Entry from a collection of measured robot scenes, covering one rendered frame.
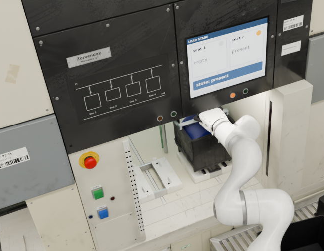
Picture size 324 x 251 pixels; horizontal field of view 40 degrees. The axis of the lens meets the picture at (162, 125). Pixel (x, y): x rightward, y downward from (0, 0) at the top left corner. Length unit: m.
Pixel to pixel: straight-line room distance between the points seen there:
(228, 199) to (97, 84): 0.50
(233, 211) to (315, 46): 0.67
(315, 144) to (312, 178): 0.20
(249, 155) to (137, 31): 0.48
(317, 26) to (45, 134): 0.97
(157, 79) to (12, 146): 0.47
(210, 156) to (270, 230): 0.73
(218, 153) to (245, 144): 0.63
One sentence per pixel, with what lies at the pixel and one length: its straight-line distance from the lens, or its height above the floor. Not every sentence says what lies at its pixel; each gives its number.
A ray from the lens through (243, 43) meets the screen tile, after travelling 1.46.
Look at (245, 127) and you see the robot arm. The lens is 1.59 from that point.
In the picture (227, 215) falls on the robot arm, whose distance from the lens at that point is 1.29.
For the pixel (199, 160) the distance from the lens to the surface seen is 1.92.
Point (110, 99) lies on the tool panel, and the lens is 1.35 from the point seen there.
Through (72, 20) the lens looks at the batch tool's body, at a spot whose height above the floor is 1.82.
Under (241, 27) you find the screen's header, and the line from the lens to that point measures 1.43.
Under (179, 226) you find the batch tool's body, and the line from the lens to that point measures 1.84.
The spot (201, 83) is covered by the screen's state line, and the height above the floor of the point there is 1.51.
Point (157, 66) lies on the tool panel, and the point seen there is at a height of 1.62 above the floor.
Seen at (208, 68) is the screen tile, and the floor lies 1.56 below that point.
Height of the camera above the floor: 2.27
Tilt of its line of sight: 37 degrees down
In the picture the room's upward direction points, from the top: 7 degrees counter-clockwise
